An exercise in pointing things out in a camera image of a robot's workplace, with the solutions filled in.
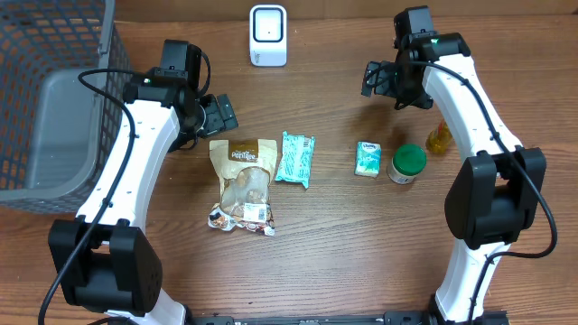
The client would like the brown snack pouch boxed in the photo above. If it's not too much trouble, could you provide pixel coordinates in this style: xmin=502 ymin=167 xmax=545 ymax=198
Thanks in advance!
xmin=208 ymin=139 xmax=277 ymax=237

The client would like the grey plastic mesh basket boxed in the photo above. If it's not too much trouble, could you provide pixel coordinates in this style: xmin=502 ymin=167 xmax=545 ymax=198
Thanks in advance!
xmin=1 ymin=0 xmax=131 ymax=213

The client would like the teal tissue pack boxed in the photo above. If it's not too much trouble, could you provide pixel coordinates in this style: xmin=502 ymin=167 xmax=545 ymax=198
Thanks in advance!
xmin=354 ymin=142 xmax=381 ymax=178

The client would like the yellow liquid bottle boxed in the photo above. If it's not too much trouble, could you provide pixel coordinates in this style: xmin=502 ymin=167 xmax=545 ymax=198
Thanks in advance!
xmin=425 ymin=120 xmax=453 ymax=154

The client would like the white barcode scanner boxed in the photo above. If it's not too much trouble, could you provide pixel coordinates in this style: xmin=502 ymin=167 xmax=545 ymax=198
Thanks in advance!
xmin=249 ymin=4 xmax=287 ymax=67

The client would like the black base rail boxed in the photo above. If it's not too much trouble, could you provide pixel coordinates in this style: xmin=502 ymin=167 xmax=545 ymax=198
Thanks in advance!
xmin=189 ymin=309 xmax=511 ymax=325

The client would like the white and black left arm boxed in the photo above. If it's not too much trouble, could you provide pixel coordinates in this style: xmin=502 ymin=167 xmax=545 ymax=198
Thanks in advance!
xmin=37 ymin=40 xmax=238 ymax=324

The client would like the green lid jar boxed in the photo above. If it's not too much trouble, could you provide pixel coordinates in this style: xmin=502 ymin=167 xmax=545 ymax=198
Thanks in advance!
xmin=387 ymin=144 xmax=427 ymax=185

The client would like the teal snack bar wrapper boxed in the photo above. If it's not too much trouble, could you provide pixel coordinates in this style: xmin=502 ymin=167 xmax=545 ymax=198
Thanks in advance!
xmin=275 ymin=131 xmax=316 ymax=189

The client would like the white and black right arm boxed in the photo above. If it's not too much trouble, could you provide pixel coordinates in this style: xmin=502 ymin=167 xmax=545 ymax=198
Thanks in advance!
xmin=361 ymin=5 xmax=557 ymax=324

